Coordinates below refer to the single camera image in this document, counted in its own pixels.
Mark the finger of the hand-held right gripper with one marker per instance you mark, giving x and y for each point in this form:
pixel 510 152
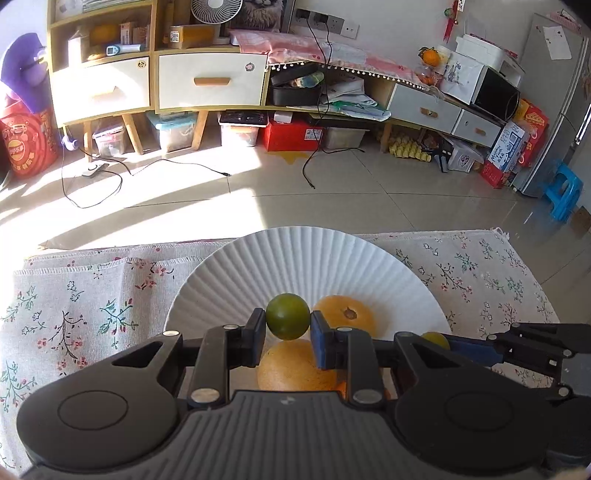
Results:
pixel 475 350

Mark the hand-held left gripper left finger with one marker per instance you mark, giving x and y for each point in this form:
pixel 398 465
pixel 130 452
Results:
pixel 255 337

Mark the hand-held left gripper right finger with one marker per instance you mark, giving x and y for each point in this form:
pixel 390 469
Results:
pixel 323 344

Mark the green citrus fruit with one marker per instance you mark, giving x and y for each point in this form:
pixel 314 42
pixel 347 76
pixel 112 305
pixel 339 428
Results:
pixel 436 340
pixel 287 316

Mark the large yellow round fruit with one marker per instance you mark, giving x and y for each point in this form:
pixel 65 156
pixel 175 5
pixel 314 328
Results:
pixel 341 307
pixel 291 369

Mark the white ribbed plate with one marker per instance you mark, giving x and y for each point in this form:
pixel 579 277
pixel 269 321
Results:
pixel 295 263

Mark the floral tablecloth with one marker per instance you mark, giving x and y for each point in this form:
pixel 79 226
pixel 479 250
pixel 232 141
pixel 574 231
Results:
pixel 69 300

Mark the black folding stand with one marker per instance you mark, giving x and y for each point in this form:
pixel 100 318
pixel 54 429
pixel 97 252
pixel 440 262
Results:
pixel 441 159

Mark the blue plastic stool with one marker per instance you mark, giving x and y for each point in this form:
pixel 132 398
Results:
pixel 563 175

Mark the black lid storage box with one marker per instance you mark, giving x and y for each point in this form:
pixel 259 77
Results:
pixel 240 134

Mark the flat red box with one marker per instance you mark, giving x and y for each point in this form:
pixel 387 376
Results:
pixel 291 136

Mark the white blue carton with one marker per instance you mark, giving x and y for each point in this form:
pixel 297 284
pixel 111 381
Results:
pixel 505 147

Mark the grey clear storage box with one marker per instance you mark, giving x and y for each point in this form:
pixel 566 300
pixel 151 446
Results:
pixel 344 138

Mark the yellow egg tray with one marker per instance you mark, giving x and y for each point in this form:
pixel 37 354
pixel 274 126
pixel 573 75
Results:
pixel 408 150

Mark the teal lid storage box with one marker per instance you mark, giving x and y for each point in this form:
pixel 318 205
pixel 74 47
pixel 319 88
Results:
pixel 173 136

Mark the white power strip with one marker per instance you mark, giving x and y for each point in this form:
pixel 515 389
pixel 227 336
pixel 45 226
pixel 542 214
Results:
pixel 94 170

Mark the red cardboard box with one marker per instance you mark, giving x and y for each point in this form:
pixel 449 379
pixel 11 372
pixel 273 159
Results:
pixel 531 120

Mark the small clear storage box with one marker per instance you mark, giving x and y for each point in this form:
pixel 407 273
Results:
pixel 110 143

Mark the black bag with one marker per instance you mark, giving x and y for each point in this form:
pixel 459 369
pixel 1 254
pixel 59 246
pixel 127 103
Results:
pixel 295 97

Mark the pile of papers and bags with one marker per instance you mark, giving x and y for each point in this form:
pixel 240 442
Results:
pixel 346 90

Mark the black microwave oven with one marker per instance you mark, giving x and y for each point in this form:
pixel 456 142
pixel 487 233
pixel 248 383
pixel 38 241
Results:
pixel 496 94

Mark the long wooden tv stand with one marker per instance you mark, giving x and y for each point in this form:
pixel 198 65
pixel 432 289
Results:
pixel 406 99

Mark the low wooden drawer cabinet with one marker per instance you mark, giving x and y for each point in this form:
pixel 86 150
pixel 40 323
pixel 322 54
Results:
pixel 184 87

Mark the silver refrigerator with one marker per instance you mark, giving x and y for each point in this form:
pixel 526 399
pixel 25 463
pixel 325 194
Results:
pixel 554 101

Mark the jar of small oranges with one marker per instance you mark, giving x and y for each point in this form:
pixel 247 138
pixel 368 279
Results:
pixel 429 77

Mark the tall wooden shelf cabinet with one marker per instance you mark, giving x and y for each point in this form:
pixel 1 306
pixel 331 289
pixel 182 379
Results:
pixel 106 85

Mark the pink fringed cloth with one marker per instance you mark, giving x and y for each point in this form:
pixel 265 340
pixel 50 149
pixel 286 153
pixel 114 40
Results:
pixel 295 46

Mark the orange ornament fruit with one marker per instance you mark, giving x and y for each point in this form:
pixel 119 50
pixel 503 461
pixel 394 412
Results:
pixel 431 57

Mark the red snack bucket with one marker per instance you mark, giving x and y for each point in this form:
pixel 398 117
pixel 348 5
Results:
pixel 27 147

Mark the white foam box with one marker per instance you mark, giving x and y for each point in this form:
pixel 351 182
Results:
pixel 480 46

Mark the brown cardboard box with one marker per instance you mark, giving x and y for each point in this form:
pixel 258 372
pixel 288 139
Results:
pixel 194 37

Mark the white paper note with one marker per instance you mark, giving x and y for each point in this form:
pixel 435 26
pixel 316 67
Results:
pixel 557 42

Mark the infrared thermometer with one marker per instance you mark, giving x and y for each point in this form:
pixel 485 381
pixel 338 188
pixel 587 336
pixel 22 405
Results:
pixel 113 50

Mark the small white orange carton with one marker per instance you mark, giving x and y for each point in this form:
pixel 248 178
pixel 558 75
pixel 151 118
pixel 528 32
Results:
pixel 134 37

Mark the framed cat picture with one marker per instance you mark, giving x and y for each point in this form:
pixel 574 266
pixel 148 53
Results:
pixel 263 11

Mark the white desk fan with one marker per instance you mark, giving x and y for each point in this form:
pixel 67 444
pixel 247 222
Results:
pixel 217 9

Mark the purple plush toy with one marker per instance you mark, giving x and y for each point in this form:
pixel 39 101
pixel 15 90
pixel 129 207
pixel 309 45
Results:
pixel 23 69

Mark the stack of papers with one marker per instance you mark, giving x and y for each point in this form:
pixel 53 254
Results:
pixel 115 4

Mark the white wall socket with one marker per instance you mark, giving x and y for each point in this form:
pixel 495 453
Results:
pixel 351 30

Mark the dark wall socket panel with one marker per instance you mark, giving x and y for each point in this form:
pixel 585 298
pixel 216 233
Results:
pixel 334 21

